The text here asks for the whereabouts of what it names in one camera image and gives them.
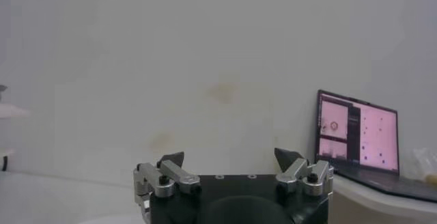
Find black laptop pink screen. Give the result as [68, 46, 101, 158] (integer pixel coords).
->
[315, 89, 437, 203]

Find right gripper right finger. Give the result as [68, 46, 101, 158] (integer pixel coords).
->
[272, 147, 335, 197]

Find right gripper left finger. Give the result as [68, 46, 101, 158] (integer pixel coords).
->
[132, 151, 201, 214]

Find clear plastic bag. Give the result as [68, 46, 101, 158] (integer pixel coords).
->
[401, 147, 437, 185]

